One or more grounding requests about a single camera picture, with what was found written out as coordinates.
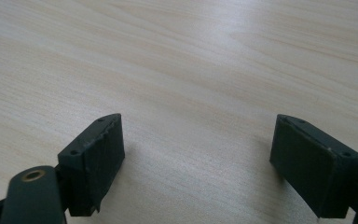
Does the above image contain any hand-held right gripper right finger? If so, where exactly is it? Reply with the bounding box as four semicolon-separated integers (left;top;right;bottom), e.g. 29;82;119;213
268;113;358;219

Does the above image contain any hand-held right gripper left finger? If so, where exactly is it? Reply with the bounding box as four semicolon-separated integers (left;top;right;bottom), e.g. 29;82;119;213
57;113;126;217

